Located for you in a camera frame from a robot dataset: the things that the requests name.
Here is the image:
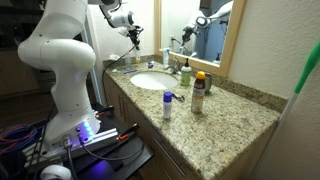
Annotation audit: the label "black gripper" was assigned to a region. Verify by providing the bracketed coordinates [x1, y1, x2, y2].
[127, 26, 144, 51]

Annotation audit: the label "white and orange tube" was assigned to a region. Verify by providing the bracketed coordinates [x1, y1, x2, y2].
[134, 48, 142, 65]

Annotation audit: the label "white tube with blue cap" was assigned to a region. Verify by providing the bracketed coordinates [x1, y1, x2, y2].
[162, 47, 171, 68]

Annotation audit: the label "clear plastic bottle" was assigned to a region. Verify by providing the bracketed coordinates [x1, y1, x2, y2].
[124, 51, 133, 68]

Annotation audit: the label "white paper packets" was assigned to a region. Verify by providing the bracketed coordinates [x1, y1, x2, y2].
[107, 53, 121, 62]

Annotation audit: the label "blue toothbrush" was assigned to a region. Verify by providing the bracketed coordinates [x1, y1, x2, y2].
[122, 68, 140, 75]

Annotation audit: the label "white oval sink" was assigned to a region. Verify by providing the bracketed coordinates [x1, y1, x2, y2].
[129, 71, 180, 91]

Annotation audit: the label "chrome faucet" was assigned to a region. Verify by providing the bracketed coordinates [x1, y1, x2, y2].
[163, 56, 183, 75]

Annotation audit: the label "white door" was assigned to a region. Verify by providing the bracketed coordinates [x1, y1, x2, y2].
[81, 6, 105, 106]

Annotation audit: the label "green soap pump bottle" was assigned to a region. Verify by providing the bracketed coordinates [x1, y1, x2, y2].
[180, 57, 193, 87]

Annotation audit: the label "wooden vanity cabinet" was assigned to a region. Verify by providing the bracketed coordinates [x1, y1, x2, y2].
[102, 75, 278, 180]

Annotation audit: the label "white bottle with purple cap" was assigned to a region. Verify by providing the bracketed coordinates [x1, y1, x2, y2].
[162, 91, 174, 120]

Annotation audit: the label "black and orange clamp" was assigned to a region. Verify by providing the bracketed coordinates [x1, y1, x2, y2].
[94, 105, 115, 118]
[116, 122, 141, 142]

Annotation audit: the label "spray can with orange cap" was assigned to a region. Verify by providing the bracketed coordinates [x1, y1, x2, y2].
[190, 70, 207, 115]

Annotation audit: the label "steel cup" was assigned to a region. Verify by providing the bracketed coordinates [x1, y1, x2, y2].
[203, 72, 214, 95]

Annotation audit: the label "wood framed mirror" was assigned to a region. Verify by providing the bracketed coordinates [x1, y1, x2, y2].
[153, 0, 247, 78]

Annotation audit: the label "black cart top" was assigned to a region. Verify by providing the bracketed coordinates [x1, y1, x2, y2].
[61, 102, 155, 180]

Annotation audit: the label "white round object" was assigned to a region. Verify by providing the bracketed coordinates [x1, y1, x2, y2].
[39, 164, 73, 180]

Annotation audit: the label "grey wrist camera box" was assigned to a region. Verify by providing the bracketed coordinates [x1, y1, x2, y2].
[117, 25, 135, 38]

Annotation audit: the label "black power cable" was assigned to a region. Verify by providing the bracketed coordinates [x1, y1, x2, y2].
[101, 44, 138, 105]

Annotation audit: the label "metal cabinet handle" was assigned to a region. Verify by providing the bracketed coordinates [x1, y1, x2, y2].
[117, 94, 128, 123]
[152, 135, 187, 178]

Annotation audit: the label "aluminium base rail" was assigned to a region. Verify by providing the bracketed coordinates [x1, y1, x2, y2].
[22, 127, 120, 168]

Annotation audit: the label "thin black base cable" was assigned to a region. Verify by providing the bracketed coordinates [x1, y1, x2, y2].
[77, 132, 146, 162]

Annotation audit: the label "grey base cable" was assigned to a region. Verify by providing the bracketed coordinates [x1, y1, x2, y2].
[62, 134, 80, 180]

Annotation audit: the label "blue and red cable bundle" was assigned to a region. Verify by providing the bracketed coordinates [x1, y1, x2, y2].
[0, 121, 48, 158]

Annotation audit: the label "green and white mop handle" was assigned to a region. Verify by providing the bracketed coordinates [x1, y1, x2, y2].
[266, 39, 320, 148]

